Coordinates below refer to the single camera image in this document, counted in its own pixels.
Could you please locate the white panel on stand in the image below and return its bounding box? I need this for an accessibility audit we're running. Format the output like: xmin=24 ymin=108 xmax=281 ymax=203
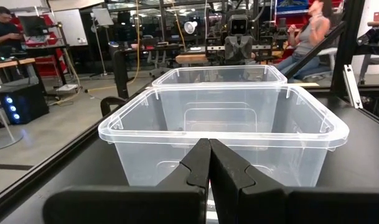
xmin=91 ymin=7 xmax=115 ymax=77

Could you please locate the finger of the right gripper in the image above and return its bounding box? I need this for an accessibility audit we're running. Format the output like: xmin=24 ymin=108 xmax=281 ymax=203
xmin=238 ymin=35 xmax=255 ymax=65
xmin=224 ymin=35 xmax=240 ymax=65

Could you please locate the silver aluminium bracket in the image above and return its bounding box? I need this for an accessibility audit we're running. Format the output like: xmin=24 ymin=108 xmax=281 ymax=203
xmin=342 ymin=64 xmax=364 ymax=110

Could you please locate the wooden board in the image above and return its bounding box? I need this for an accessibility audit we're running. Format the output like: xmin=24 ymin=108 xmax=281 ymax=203
xmin=175 ymin=53 xmax=209 ymax=65

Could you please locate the whiteboard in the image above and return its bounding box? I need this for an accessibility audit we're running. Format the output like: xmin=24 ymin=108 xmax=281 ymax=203
xmin=53 ymin=8 xmax=89 ymax=47

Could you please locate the blue storage bin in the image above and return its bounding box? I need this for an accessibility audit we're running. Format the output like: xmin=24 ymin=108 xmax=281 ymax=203
xmin=275 ymin=0 xmax=311 ymax=14

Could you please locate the white chair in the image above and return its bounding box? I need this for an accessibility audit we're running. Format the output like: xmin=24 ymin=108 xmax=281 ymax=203
xmin=315 ymin=46 xmax=339 ymax=79

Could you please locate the yellow cable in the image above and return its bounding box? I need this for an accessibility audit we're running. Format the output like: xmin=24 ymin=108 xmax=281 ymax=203
xmin=83 ymin=0 xmax=143 ymax=94

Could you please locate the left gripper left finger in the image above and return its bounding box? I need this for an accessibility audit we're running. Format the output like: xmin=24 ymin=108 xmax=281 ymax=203
xmin=42 ymin=138 xmax=212 ymax=224

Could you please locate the black table edge frame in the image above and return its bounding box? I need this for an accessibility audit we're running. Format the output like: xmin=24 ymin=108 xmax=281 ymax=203
xmin=0 ymin=83 xmax=379 ymax=218

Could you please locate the black diagonal frame strut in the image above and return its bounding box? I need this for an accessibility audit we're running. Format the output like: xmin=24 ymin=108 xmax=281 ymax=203
xmin=283 ymin=21 xmax=347 ymax=80

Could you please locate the white round table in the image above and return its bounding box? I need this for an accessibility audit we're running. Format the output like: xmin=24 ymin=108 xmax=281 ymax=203
xmin=0 ymin=84 xmax=24 ymax=152

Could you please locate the clear plastic bin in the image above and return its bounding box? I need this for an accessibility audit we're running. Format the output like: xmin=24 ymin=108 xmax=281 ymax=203
xmin=97 ymin=83 xmax=350 ymax=188
xmin=151 ymin=64 xmax=288 ymax=149

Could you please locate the black upright frame post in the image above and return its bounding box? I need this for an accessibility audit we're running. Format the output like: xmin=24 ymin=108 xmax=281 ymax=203
xmin=330 ymin=0 xmax=367 ymax=91

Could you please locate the black desk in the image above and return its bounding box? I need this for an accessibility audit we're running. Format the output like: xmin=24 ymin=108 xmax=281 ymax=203
xmin=112 ymin=42 xmax=181 ymax=100

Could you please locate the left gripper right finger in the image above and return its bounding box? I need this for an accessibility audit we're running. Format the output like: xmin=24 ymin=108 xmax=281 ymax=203
xmin=209 ymin=139 xmax=379 ymax=224

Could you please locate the wooden desk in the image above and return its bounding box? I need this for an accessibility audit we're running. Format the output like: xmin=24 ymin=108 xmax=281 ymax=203
xmin=0 ymin=57 xmax=37 ymax=71

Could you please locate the black monitor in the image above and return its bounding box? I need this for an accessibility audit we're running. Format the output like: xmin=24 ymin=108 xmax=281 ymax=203
xmin=17 ymin=14 xmax=49 ymax=37

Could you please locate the black computer with blue lights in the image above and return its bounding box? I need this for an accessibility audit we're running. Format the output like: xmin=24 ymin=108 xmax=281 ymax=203
xmin=0 ymin=83 xmax=50 ymax=126

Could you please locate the person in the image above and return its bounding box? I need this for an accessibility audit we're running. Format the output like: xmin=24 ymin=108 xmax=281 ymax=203
xmin=0 ymin=6 xmax=24 ymax=54
xmin=275 ymin=0 xmax=335 ymax=81

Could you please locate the white lamp head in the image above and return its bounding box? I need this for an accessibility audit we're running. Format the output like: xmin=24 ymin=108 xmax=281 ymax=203
xmin=183 ymin=20 xmax=199 ymax=35

